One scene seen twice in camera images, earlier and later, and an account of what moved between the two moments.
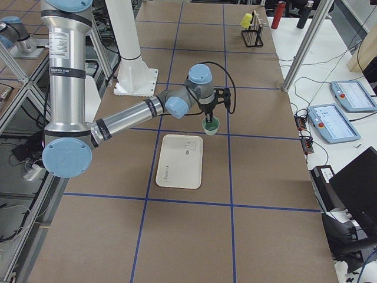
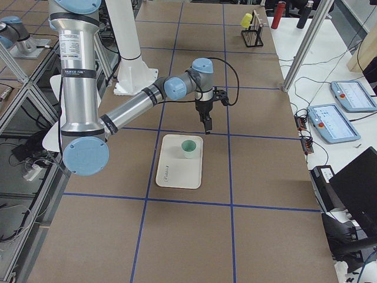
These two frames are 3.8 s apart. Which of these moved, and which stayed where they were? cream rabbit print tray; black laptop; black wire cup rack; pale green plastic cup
Moved: pale green plastic cup
Stayed: black wire cup rack; black laptop; cream rabbit print tray
